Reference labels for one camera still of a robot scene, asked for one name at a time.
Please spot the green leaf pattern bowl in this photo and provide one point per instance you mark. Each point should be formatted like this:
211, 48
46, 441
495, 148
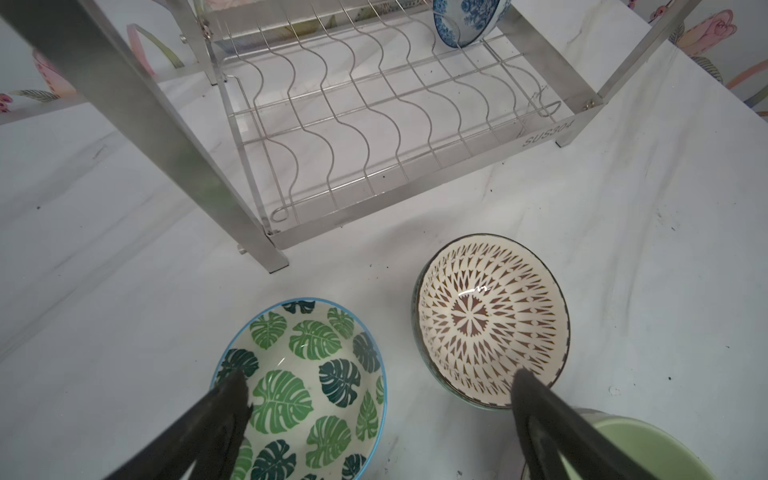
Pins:
317, 384

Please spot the blue floral bowl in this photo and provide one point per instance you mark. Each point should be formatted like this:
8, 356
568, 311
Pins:
460, 23

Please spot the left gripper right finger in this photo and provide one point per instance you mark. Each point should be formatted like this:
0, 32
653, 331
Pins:
555, 439

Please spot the steel two-tier dish rack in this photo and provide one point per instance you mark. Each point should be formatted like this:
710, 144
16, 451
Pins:
337, 109

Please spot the light green bowl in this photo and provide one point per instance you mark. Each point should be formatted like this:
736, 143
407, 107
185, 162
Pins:
653, 449

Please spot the brown white patterned bowl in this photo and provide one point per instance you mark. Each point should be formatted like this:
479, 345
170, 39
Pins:
484, 307

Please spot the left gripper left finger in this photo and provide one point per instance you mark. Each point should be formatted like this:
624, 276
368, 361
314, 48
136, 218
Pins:
203, 443

